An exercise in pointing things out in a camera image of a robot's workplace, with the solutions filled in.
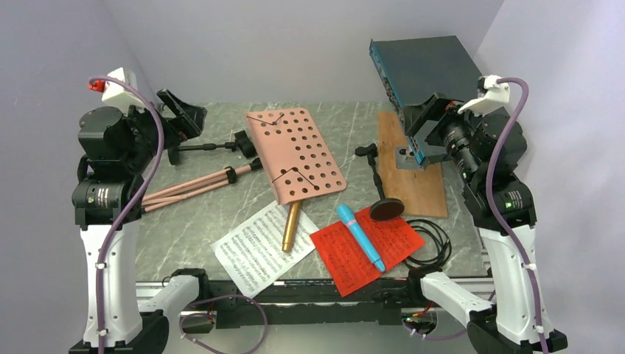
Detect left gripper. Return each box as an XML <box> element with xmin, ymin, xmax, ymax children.
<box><xmin>119</xmin><ymin>88</ymin><xmax>206</xmax><ymax>173</ymax></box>

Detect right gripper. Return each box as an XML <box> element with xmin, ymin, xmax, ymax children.
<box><xmin>402</xmin><ymin>91</ymin><xmax>495</xmax><ymax>184</ymax></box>

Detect pink music stand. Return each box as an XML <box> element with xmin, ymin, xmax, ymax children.
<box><xmin>143</xmin><ymin>108</ymin><xmax>347</xmax><ymax>212</ymax></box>

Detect gold toy microphone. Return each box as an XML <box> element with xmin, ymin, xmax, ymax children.
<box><xmin>282</xmin><ymin>201</ymin><xmax>301</xmax><ymax>253</ymax></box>

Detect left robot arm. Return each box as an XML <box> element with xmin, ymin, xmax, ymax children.
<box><xmin>71</xmin><ymin>89</ymin><xmax>212</xmax><ymax>353</ymax></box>

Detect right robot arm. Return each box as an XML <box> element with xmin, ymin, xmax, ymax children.
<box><xmin>381</xmin><ymin>94</ymin><xmax>568</xmax><ymax>353</ymax></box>

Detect dark blue audio box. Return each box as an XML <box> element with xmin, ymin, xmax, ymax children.
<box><xmin>369</xmin><ymin>35</ymin><xmax>482</xmax><ymax>170</ymax></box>

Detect black desktop mic stand left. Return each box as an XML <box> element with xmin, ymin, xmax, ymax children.
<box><xmin>167</xmin><ymin>130</ymin><xmax>256</xmax><ymax>166</ymax></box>

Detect black desktop mic stand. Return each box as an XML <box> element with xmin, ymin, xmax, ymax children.
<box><xmin>355</xmin><ymin>143</ymin><xmax>405</xmax><ymax>221</ymax></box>
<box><xmin>167</xmin><ymin>130</ymin><xmax>256</xmax><ymax>166</ymax></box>

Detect wooden board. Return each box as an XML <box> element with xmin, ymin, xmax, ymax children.
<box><xmin>377</xmin><ymin>111</ymin><xmax>448</xmax><ymax>218</ymax></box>

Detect black desktop mic stand right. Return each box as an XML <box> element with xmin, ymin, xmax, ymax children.
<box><xmin>355</xmin><ymin>143</ymin><xmax>405</xmax><ymax>221</ymax></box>

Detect blue toy microphone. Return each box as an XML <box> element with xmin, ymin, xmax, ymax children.
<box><xmin>337</xmin><ymin>204</ymin><xmax>386</xmax><ymax>273</ymax></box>

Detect red sheet music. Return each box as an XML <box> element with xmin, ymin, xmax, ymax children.
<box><xmin>310</xmin><ymin>208</ymin><xmax>425</xmax><ymax>297</ymax></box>

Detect white sheet music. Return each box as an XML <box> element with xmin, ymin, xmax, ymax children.
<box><xmin>211</xmin><ymin>201</ymin><xmax>319</xmax><ymax>298</ymax></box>

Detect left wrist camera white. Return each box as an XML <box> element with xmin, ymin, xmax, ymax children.
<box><xmin>88</xmin><ymin>67</ymin><xmax>144</xmax><ymax>113</ymax></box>

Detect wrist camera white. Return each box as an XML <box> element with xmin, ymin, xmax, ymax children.
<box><xmin>88</xmin><ymin>67</ymin><xmax>144</xmax><ymax>113</ymax></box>
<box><xmin>458</xmin><ymin>75</ymin><xmax>510</xmax><ymax>117</ymax></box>

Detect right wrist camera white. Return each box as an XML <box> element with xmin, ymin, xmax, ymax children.
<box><xmin>458</xmin><ymin>75</ymin><xmax>510</xmax><ymax>117</ymax></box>

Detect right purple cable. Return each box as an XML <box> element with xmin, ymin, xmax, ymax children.
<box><xmin>402</xmin><ymin>77</ymin><xmax>551</xmax><ymax>354</ymax></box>

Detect purple cable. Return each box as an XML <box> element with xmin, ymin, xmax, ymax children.
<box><xmin>88</xmin><ymin>75</ymin><xmax>270</xmax><ymax>354</ymax></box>
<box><xmin>402</xmin><ymin>77</ymin><xmax>551</xmax><ymax>354</ymax></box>

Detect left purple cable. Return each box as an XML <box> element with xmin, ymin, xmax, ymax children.
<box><xmin>88</xmin><ymin>75</ymin><xmax>270</xmax><ymax>354</ymax></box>

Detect black coiled cable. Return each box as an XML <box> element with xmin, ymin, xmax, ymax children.
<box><xmin>403</xmin><ymin>218</ymin><xmax>453</xmax><ymax>268</ymax></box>

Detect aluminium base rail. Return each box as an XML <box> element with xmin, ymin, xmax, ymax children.
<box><xmin>136</xmin><ymin>277</ymin><xmax>494</xmax><ymax>329</ymax></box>

